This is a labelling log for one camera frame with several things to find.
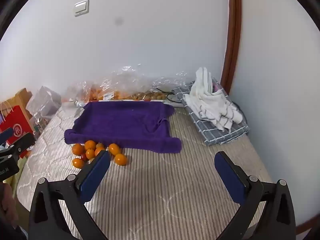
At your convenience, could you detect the brown paper bag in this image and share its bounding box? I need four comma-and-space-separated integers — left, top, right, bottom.
5, 88, 33, 120

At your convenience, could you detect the striped beige mattress pad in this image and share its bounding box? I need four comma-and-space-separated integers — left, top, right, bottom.
16, 102, 275, 240

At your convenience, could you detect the brown wooden door frame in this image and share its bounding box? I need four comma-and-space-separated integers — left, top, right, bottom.
220, 0, 242, 96

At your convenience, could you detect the black cable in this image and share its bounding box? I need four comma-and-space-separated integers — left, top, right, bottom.
155, 88, 181, 103

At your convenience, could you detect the white striped towel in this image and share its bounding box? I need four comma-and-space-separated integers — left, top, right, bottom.
184, 67, 243, 132

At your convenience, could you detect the person's left hand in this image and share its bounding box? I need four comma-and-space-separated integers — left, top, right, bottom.
0, 182, 18, 226

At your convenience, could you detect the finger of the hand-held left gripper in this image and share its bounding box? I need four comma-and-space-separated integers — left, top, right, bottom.
0, 132, 36, 160
0, 127, 14, 143

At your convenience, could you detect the white light switch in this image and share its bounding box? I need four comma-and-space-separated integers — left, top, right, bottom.
73, 0, 90, 17

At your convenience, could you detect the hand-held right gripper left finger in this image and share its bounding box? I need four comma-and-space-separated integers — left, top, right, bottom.
28, 150, 111, 240

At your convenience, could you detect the purple towel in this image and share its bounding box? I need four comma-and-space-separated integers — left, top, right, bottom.
64, 101, 182, 154

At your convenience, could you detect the red paper bag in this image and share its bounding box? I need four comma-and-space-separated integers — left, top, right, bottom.
0, 105, 35, 146

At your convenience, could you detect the grey checked cloth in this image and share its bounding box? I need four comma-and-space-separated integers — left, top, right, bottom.
172, 80, 250, 147

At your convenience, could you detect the translucent plastic bag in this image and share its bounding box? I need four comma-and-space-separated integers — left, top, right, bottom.
26, 86, 62, 126

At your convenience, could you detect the clear plastic bag of mandarins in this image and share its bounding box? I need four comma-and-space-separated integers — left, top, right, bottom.
61, 66, 150, 105

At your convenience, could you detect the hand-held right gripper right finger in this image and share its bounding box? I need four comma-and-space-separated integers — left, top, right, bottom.
214, 151, 297, 240

